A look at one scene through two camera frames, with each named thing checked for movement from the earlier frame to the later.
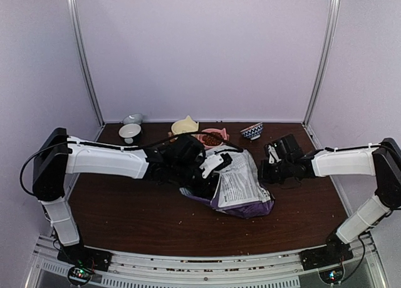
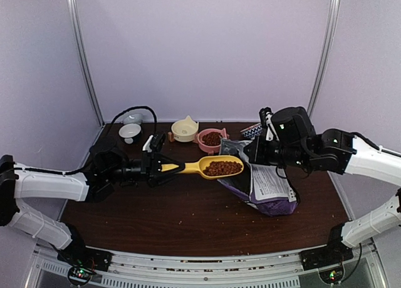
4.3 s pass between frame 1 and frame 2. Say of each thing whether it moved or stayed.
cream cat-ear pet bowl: stayed
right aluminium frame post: stayed
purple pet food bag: moved
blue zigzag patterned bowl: stayed
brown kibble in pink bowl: stayed
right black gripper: moved
